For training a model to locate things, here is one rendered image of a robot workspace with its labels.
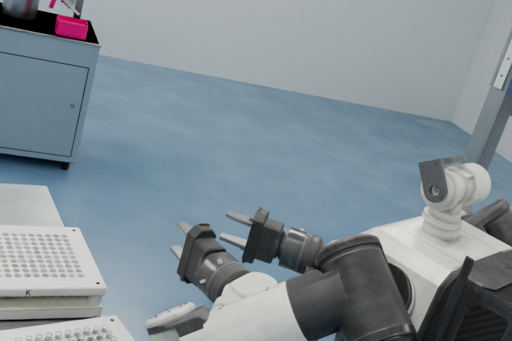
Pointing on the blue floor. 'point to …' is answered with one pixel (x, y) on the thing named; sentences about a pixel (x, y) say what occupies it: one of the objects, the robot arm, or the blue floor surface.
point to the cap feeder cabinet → (44, 87)
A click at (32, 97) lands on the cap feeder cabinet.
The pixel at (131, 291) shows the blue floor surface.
